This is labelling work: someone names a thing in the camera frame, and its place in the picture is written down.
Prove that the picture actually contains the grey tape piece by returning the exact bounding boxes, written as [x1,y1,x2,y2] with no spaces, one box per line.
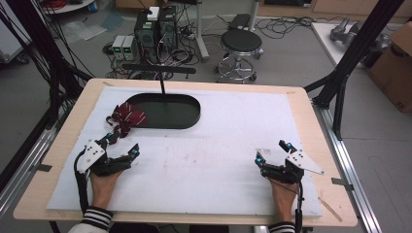
[330,177,355,192]
[34,162,53,173]

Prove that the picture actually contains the clear plastic sheet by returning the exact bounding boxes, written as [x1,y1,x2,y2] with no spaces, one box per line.
[60,19,109,44]

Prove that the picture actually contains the grey table leg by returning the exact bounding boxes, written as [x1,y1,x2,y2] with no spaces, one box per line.
[193,0,211,63]

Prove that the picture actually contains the dark red striped cloth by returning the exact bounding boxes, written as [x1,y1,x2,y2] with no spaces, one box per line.
[105,102,148,139]

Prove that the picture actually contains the thin wooden stick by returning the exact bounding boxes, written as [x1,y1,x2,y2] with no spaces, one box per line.
[317,196,343,223]

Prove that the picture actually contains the black metal frame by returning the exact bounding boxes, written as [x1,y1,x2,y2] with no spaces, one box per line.
[303,0,406,141]
[0,0,93,132]

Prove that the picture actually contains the black oval tray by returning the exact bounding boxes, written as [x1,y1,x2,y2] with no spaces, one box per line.
[120,62,202,131]

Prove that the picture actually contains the black flat device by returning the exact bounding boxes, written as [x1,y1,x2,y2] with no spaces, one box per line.
[227,13,253,31]

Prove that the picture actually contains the grey robot part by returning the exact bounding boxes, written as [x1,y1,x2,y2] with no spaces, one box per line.
[329,17,361,47]

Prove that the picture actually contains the grey power supply unit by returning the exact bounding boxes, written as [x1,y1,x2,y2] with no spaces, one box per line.
[111,34,126,61]
[122,35,139,61]

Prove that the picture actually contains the white foam mat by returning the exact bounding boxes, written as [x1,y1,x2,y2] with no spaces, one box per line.
[46,84,324,218]

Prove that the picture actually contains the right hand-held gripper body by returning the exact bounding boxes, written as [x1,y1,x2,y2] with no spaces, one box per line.
[259,150,326,185]

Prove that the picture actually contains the black round stool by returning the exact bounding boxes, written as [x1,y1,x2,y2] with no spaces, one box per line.
[213,28,265,84]

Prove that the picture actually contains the white round table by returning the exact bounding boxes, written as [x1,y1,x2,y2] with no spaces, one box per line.
[41,0,97,16]

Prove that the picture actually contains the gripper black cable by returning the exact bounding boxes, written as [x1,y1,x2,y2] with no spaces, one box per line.
[293,182,304,233]
[73,150,91,216]

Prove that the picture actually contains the person's right hand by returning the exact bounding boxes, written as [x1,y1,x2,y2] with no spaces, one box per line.
[269,178,299,225]

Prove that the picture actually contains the white box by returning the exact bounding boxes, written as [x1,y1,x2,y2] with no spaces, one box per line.
[146,6,160,22]

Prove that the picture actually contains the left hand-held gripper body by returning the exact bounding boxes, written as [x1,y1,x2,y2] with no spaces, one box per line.
[77,139,133,178]

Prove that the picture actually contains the black computer tower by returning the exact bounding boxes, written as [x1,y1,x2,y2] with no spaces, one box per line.
[133,10,160,64]
[157,5,179,53]

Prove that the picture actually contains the brown cardboard box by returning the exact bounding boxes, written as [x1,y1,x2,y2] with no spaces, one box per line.
[366,21,412,115]

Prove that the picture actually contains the aluminium rail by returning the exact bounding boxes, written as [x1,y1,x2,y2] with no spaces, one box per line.
[0,106,71,221]
[311,100,384,233]

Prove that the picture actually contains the person's left hand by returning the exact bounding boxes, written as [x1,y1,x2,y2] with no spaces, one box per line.
[89,171,123,211]

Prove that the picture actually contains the black floor cables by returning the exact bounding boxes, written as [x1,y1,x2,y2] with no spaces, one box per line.
[254,15,314,41]

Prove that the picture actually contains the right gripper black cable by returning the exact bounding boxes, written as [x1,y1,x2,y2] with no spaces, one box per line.
[293,182,304,233]

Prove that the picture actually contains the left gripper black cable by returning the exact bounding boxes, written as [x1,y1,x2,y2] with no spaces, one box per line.
[73,150,91,216]

